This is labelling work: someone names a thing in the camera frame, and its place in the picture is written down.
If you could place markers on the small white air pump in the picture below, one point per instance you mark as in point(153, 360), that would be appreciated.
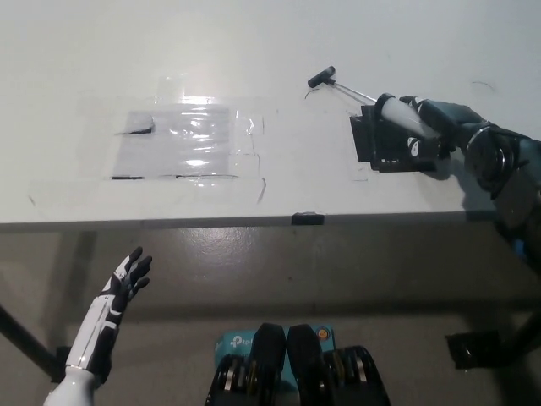
point(399, 113)

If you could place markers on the black slanted table leg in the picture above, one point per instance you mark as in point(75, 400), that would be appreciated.
point(25, 342)

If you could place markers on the blue round object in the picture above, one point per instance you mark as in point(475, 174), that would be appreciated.
point(520, 249)

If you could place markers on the teal router box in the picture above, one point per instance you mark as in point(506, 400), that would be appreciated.
point(230, 343)

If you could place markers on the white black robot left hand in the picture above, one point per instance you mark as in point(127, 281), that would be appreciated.
point(99, 321)

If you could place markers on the black table leg with foot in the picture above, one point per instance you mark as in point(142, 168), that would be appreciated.
point(477, 349)

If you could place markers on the clear glossy tape sheet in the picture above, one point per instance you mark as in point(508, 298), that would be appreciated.
point(169, 144)

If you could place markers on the black tape square patch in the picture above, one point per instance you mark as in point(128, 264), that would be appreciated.
point(380, 146)

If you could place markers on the short black tape strip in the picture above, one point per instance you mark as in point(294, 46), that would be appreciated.
point(307, 218)

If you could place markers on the black teal robot right hand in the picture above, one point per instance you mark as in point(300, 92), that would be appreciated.
point(452, 120)

